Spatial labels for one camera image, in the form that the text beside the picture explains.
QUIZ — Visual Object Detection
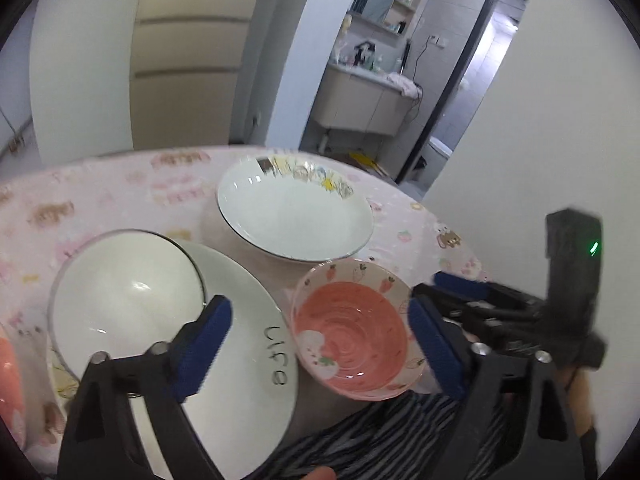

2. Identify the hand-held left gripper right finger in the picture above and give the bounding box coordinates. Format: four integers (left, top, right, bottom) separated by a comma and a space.
407, 295, 586, 480

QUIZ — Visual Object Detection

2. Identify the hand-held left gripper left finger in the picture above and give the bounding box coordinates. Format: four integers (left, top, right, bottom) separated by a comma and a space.
57, 294, 233, 480

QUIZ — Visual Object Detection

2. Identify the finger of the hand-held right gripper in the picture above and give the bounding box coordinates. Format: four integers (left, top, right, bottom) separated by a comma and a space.
414, 284, 549, 349
434, 271, 546, 311

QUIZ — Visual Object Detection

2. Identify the large white plate with lettering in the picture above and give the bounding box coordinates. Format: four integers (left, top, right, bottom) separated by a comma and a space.
50, 239, 300, 480

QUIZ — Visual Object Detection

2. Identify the white ribbed bowl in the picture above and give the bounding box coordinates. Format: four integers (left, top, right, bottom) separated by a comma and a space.
48, 230, 207, 387

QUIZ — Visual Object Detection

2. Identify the pink strawberry print bowl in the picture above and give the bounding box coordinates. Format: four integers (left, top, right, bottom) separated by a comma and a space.
290, 259, 428, 402

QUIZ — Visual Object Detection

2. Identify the white plate with cartoon rim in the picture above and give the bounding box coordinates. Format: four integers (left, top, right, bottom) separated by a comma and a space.
216, 154, 375, 262

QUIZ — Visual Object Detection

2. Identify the person's right hand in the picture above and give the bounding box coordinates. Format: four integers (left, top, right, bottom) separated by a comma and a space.
560, 364, 597, 438

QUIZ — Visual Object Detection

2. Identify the person's grey striped clothing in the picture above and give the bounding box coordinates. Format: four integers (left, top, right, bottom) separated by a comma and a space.
272, 392, 506, 480

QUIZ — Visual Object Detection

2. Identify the white toilet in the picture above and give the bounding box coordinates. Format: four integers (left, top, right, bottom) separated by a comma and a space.
425, 137, 454, 172

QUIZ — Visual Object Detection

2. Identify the pink cartoon tablecloth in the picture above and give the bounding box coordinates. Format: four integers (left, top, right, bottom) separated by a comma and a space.
0, 146, 493, 467

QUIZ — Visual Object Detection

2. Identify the beige vanity cabinet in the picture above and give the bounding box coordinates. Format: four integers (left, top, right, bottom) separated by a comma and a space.
310, 65, 416, 137

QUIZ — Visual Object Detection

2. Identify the pink towel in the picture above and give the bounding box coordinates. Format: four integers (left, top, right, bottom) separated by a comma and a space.
386, 72, 421, 99

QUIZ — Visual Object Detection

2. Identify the mop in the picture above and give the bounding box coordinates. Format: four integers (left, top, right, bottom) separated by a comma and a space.
0, 110, 31, 154

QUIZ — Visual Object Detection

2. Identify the gold fridge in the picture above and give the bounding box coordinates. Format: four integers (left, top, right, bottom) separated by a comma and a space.
131, 0, 271, 151

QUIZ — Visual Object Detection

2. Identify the dark door frame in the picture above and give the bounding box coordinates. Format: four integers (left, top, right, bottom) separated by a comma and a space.
395, 0, 531, 186

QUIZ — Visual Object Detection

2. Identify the black cable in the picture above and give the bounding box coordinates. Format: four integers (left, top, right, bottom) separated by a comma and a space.
407, 42, 426, 121

